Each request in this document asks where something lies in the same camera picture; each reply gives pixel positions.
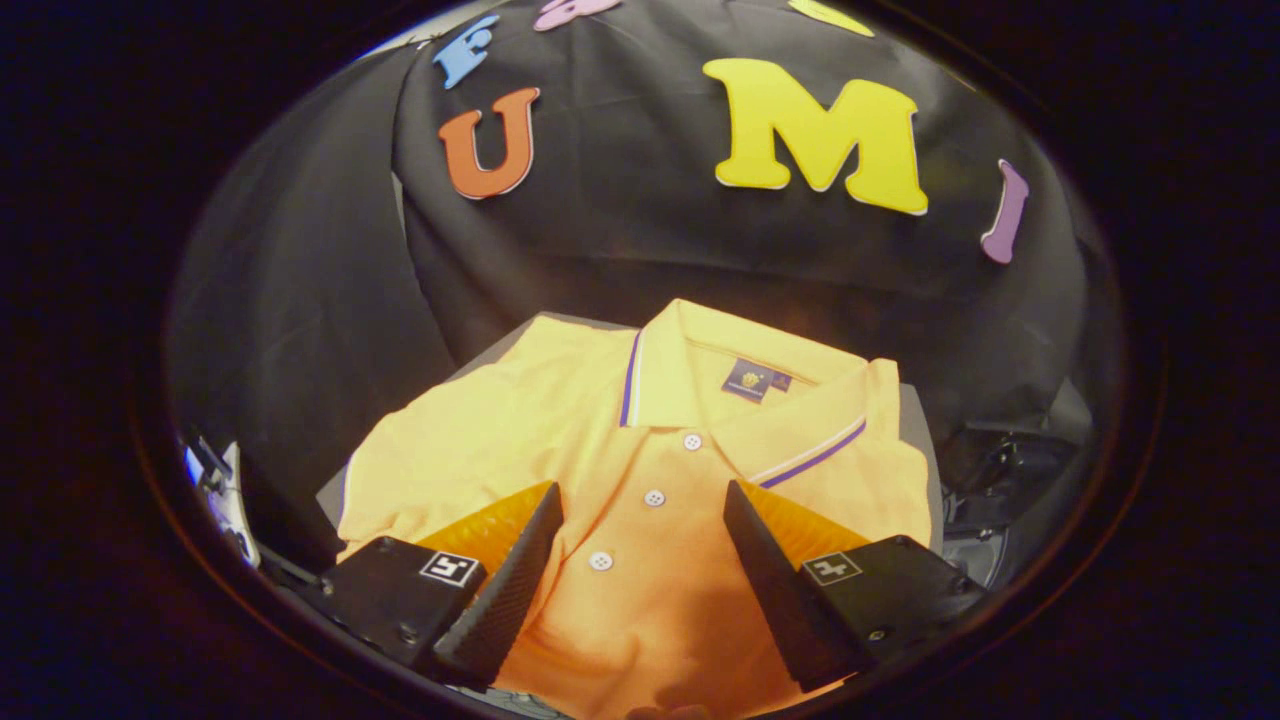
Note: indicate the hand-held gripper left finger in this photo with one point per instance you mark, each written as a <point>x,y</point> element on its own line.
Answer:
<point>510,590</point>

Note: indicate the dark washing machine lid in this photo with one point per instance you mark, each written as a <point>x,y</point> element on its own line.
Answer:
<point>1000,470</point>

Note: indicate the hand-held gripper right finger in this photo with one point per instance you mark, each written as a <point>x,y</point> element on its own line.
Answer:
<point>775,580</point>

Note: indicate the yellow polo shirt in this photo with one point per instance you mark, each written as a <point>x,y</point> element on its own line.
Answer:
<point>640,480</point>

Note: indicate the grey cabinet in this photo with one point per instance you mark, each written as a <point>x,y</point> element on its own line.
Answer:
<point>912,420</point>

